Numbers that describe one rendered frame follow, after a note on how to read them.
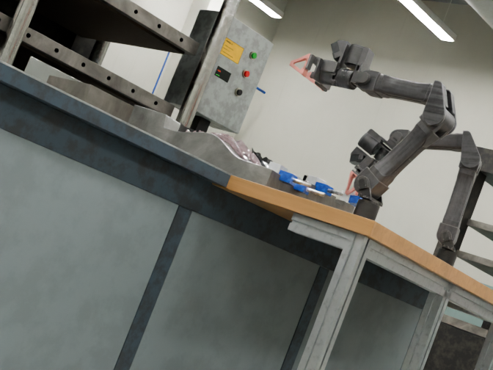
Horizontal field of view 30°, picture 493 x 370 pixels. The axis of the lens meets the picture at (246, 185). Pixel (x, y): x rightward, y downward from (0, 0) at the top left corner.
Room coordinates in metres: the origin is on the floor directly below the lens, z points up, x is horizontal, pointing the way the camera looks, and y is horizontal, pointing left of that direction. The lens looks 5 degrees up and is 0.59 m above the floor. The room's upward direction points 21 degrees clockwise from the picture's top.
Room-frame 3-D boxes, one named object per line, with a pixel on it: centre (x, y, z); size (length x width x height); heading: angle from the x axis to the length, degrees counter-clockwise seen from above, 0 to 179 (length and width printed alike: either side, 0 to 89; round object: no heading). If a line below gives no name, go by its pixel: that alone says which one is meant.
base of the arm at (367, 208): (2.51, -0.33, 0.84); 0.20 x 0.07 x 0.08; 143
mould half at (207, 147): (2.69, 0.11, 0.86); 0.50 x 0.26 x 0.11; 62
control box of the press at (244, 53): (3.65, 0.27, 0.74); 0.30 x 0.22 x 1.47; 135
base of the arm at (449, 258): (2.99, -0.69, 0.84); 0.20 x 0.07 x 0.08; 143
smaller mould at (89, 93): (2.42, 0.47, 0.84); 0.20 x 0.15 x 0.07; 45
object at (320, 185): (2.77, -0.23, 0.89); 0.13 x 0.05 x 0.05; 45
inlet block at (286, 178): (2.53, -0.11, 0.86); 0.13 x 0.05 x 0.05; 62
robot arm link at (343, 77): (2.64, -0.16, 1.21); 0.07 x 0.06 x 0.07; 53
